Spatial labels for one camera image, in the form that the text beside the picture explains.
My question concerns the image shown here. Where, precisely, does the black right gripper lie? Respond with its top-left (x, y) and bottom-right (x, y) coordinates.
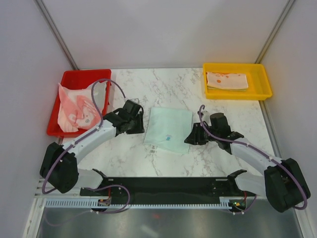
top-left (184, 122), bottom-right (219, 145)

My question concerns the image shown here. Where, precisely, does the mint green towel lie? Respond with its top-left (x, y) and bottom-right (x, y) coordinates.
top-left (144, 107), bottom-right (193, 155)

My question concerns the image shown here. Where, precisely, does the orange fox towel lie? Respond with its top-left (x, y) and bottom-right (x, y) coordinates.
top-left (206, 72), bottom-right (249, 91)

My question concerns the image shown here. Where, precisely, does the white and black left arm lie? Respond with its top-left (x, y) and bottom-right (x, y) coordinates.
top-left (40, 107), bottom-right (145, 195)

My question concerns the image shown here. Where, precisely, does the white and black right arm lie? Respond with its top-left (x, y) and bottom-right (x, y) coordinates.
top-left (184, 123), bottom-right (311, 213)

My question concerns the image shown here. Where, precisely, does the white towel label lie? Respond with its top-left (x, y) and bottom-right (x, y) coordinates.
top-left (150, 145), bottom-right (157, 153)

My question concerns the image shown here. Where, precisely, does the pink patterned towel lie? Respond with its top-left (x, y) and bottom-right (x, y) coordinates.
top-left (57, 81), bottom-right (106, 132)

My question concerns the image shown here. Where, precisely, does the red plastic bin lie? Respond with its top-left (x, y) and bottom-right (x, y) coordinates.
top-left (47, 69), bottom-right (111, 138)

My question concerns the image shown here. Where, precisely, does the yellow plastic bin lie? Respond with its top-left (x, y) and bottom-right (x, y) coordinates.
top-left (203, 63), bottom-right (272, 101)

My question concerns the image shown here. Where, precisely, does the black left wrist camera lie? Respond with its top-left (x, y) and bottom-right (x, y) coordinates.
top-left (123, 100), bottom-right (144, 117)

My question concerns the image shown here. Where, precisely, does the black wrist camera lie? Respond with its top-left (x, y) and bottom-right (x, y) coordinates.
top-left (210, 113), bottom-right (231, 134)
top-left (123, 100), bottom-right (144, 117)

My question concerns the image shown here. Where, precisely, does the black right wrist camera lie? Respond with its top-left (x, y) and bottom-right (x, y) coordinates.
top-left (210, 113), bottom-right (231, 134)

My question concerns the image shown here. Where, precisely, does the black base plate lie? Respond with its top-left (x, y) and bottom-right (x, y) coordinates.
top-left (79, 176), bottom-right (257, 205)

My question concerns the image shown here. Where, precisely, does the right corner aluminium post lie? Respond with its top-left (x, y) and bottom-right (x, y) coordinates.
top-left (255, 0), bottom-right (297, 64)

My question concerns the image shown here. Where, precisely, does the corner aluminium post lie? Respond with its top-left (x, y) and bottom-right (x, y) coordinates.
top-left (34, 0), bottom-right (79, 70)
top-left (255, 0), bottom-right (297, 64)

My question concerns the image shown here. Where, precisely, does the white slotted cable duct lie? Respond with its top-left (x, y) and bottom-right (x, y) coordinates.
top-left (44, 197), bottom-right (242, 209)

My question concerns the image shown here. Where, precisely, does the aluminium frame rail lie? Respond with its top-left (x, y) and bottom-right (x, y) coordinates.
top-left (34, 177), bottom-right (305, 198)

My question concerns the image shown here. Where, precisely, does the left corner aluminium post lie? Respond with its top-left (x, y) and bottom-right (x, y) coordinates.
top-left (34, 0), bottom-right (79, 70)

